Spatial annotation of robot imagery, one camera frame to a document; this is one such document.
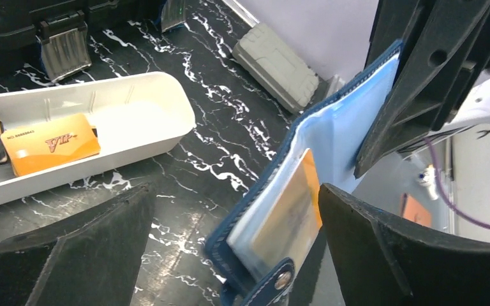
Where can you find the grey pad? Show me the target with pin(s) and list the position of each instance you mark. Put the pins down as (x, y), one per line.
(275, 66)

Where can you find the black marbled table mat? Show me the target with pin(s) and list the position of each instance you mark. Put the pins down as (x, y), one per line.
(238, 130)

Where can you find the black plastic toolbox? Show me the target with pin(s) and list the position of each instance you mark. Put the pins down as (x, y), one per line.
(54, 33)

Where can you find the orange leather wallet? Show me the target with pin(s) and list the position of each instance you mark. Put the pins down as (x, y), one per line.
(414, 211)

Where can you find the aluminium frame rail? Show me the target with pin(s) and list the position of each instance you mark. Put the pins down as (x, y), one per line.
(242, 12)

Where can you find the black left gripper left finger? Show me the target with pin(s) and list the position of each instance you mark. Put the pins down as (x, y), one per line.
(90, 258)

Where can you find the white oblong plastic tray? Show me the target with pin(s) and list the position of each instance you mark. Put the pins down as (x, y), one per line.
(136, 117)

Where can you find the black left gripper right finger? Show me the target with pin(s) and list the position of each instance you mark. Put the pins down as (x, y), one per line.
(383, 259)

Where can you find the orange card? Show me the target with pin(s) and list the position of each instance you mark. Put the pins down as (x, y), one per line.
(45, 145)

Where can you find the blue leather card holder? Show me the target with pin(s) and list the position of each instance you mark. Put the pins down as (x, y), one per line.
(333, 130)

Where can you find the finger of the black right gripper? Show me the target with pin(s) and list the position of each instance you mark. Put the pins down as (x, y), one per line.
(436, 38)

